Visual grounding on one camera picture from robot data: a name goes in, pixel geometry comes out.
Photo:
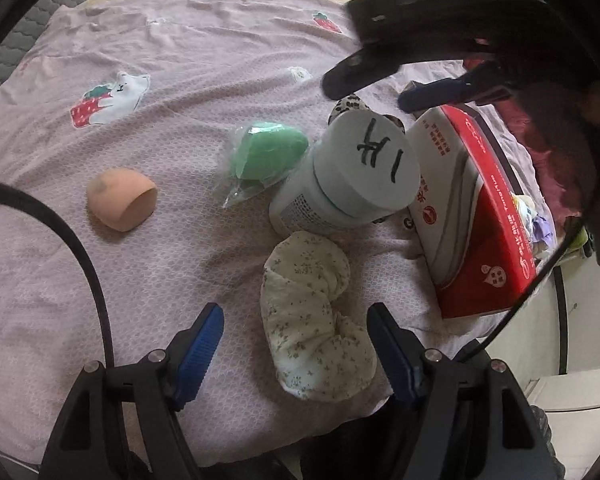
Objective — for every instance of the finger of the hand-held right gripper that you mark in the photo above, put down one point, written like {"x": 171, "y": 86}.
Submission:
{"x": 430, "y": 94}
{"x": 350, "y": 75}

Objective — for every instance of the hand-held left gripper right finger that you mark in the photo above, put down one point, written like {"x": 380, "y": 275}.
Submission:
{"x": 392, "y": 355}

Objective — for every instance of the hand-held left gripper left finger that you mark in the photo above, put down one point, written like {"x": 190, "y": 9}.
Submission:
{"x": 200, "y": 355}

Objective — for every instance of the cream floral cloth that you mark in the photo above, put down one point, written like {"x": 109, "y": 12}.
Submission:
{"x": 305, "y": 310}

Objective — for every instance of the red and white cardboard box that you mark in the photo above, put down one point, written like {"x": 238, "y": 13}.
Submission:
{"x": 485, "y": 220}

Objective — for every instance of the leopard print cloth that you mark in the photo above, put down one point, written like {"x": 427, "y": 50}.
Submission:
{"x": 347, "y": 105}

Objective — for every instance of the white plastic canister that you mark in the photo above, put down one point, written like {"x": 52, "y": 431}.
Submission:
{"x": 365, "y": 165}

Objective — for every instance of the pink strawberry print bedsheet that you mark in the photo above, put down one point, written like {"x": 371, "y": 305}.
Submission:
{"x": 180, "y": 260}

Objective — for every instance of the green sponge in plastic bag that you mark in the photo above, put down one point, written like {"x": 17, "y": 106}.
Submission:
{"x": 265, "y": 150}

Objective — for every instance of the peach makeup sponge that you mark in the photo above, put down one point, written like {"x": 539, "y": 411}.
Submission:
{"x": 120, "y": 200}

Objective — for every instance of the purple plush toy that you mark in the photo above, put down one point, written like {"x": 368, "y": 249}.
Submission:
{"x": 545, "y": 227}

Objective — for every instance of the grey quilted mattress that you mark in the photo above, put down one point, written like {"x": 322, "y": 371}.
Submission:
{"x": 40, "y": 15}

